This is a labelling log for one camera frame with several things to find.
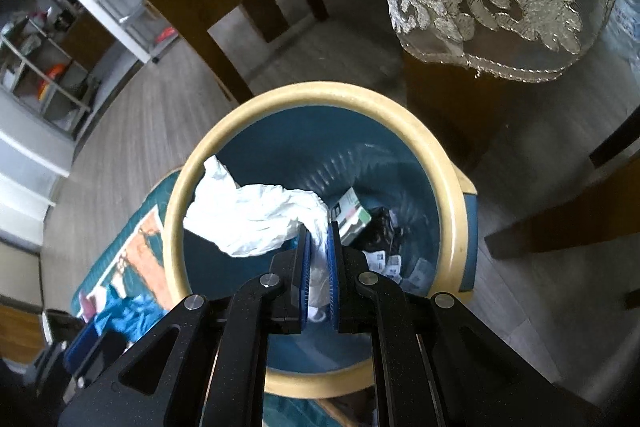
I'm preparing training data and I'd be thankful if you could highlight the white tissue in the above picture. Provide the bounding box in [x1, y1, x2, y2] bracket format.
[183, 156, 330, 323]

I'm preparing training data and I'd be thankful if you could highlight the blue trash bin, yellow rim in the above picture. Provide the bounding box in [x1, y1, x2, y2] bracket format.
[162, 81, 478, 400]

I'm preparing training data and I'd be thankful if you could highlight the blue plastic wrapper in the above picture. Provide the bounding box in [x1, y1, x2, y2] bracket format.
[93, 286, 167, 343]

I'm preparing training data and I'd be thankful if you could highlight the small green white box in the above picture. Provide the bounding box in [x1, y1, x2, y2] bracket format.
[330, 187, 372, 246]

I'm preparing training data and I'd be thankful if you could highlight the teal patterned floor mat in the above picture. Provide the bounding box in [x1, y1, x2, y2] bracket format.
[69, 168, 346, 427]

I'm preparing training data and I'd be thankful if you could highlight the metal shelf rack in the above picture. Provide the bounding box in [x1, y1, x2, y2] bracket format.
[1, 0, 100, 140]

